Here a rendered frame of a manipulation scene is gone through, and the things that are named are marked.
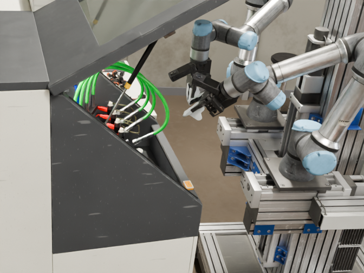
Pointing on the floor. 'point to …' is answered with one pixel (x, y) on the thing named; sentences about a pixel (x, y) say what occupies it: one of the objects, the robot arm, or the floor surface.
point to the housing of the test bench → (24, 144)
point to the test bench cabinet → (131, 258)
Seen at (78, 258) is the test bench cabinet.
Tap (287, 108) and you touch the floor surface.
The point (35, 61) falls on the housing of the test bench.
